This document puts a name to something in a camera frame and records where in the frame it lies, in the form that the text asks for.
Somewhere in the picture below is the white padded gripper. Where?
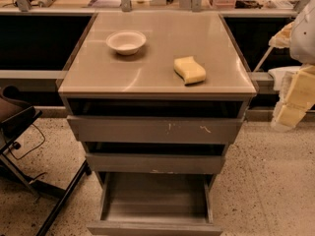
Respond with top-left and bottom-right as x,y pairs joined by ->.
271,64 -> 315,132

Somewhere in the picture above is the grey bottom drawer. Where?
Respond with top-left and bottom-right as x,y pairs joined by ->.
88,173 -> 222,236

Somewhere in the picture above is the grey drawer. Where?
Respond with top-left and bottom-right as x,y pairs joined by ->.
67,115 -> 242,144
86,153 -> 224,174
88,173 -> 222,236

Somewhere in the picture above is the grey top drawer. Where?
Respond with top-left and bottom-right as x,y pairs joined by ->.
67,115 -> 242,144

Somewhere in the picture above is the grey drawer cabinet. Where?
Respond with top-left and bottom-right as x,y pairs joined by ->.
56,11 -> 259,236

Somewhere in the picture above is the grey middle drawer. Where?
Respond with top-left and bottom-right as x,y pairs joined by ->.
86,153 -> 224,174

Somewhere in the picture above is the white rod with black tip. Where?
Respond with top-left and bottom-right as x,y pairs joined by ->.
253,46 -> 274,72

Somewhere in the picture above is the yellow curved sponge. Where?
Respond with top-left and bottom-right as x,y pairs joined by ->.
174,56 -> 206,85

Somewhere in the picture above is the dark tools pile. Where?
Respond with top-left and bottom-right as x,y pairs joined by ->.
235,0 -> 263,9

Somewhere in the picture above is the white round bowl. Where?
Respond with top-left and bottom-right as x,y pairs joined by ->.
105,30 -> 147,56

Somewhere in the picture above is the black floor cable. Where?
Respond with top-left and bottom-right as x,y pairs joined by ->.
6,123 -> 47,182

